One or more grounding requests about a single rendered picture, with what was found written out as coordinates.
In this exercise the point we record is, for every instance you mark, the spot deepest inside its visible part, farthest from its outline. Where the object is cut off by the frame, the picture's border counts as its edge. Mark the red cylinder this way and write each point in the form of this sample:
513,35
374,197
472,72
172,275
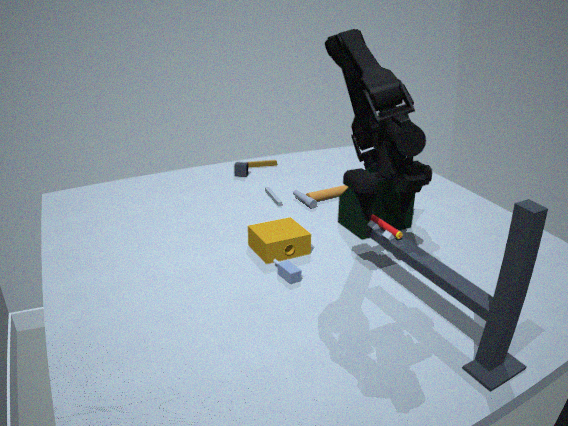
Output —
385,226

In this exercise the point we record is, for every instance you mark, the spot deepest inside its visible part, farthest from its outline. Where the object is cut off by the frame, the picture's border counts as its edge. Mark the brown wooden handle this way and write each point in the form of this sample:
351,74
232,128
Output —
262,163

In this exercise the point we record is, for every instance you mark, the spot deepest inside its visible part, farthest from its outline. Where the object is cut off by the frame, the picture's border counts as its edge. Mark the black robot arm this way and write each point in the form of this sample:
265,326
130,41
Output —
374,88

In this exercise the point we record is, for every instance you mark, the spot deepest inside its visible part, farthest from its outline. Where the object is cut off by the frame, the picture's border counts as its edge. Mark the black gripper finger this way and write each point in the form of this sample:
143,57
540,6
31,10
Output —
406,200
366,201

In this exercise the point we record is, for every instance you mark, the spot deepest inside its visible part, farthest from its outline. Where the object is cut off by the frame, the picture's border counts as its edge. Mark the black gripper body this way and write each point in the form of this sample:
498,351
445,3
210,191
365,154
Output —
363,181

